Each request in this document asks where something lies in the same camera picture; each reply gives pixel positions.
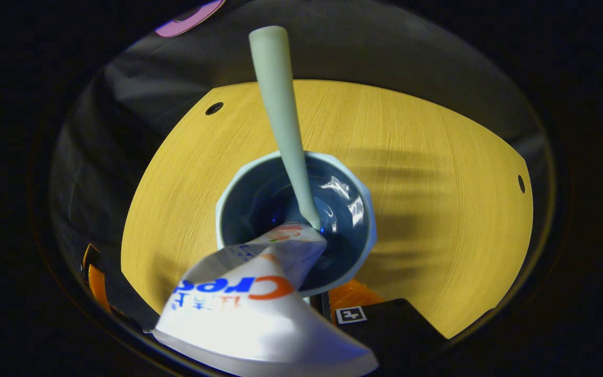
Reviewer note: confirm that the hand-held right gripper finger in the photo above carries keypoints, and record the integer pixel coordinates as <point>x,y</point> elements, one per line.
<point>390,324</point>

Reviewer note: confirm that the white toothpaste tube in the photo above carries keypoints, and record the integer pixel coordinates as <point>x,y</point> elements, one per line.
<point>259,330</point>

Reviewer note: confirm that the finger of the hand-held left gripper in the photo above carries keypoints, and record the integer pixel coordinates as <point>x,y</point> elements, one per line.
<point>96,283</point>

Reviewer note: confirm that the black backdrop cloth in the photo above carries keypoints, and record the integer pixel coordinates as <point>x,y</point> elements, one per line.
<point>359,42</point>

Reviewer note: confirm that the pale green toothbrush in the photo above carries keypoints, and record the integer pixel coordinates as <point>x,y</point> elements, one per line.
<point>280,104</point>

